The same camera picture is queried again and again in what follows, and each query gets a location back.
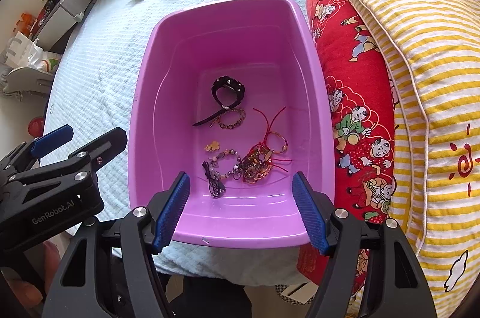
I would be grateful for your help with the purple plastic tub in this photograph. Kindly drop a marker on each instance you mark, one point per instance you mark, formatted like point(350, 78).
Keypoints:
point(232, 40)

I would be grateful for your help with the red ball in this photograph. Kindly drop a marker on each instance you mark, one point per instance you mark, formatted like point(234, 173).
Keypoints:
point(35, 127)

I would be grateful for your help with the white paper bag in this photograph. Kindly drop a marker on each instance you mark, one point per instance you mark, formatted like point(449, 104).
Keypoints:
point(18, 48)

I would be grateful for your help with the grey chair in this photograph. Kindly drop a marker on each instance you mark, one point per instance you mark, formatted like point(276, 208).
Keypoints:
point(26, 78)

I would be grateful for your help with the grey drawer unit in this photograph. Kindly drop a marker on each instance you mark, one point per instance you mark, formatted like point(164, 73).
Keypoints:
point(71, 7)

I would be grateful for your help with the person's dark pants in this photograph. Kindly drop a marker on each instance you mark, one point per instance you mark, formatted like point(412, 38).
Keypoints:
point(210, 299)

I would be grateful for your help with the orange box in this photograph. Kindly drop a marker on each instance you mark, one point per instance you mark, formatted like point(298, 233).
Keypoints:
point(26, 24)

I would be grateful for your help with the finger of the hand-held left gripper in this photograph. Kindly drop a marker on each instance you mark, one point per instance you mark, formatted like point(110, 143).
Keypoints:
point(108, 143)
point(52, 138)

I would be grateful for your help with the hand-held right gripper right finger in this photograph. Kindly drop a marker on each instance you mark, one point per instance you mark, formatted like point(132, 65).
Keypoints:
point(311, 213)

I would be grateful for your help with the light blue bed blanket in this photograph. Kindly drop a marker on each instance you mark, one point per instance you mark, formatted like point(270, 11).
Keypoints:
point(105, 59)

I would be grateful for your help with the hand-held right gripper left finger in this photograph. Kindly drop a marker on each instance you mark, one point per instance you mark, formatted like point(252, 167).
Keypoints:
point(172, 213)

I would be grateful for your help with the black wristwatch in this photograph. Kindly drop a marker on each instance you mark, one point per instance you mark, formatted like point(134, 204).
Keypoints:
point(227, 81)

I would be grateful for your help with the houndstooth slipper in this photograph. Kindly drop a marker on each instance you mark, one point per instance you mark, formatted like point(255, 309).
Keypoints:
point(281, 290)

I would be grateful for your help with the person's left hand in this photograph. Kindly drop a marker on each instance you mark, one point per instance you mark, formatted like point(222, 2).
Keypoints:
point(22, 293)

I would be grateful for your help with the red printed quilt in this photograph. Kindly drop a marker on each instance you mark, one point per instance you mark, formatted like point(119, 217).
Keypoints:
point(356, 40)

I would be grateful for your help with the yellow striped quilt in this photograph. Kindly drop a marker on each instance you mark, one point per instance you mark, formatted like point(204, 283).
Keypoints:
point(412, 22)

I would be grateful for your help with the small yellow charm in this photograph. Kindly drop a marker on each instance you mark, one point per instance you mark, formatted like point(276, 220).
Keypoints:
point(213, 145)

